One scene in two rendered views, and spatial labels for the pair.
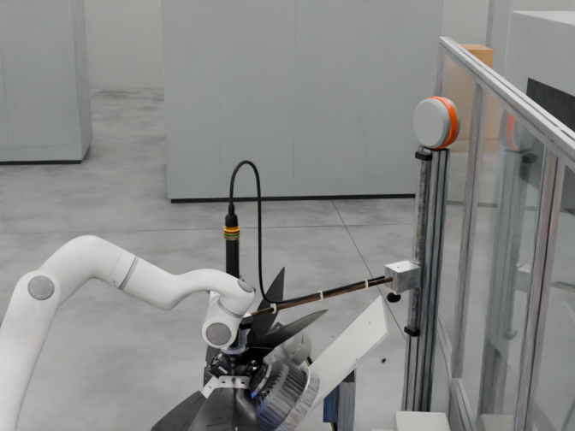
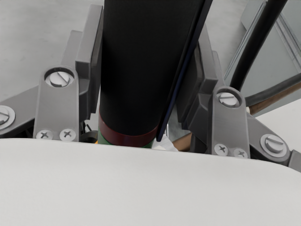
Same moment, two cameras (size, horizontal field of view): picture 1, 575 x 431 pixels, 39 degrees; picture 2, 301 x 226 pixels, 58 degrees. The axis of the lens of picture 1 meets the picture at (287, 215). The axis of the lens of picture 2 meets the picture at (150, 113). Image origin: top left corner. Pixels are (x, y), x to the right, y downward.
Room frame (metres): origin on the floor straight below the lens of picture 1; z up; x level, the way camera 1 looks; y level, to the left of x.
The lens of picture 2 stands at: (2.00, 0.16, 1.58)
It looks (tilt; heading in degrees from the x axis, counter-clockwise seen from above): 49 degrees down; 346
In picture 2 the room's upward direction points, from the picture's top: 15 degrees clockwise
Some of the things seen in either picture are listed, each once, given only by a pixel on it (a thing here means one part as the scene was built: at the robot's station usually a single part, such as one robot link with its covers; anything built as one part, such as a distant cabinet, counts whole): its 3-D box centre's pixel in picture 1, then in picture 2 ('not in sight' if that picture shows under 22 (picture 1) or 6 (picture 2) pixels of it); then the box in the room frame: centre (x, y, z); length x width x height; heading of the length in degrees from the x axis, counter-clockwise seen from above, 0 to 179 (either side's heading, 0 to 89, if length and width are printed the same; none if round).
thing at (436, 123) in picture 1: (435, 122); not in sight; (2.48, -0.46, 1.88); 0.17 x 0.15 x 0.16; 178
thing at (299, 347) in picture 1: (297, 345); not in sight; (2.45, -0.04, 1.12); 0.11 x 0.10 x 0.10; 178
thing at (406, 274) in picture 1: (403, 275); not in sight; (2.43, -0.38, 1.39); 0.10 x 0.07 x 0.08; 123
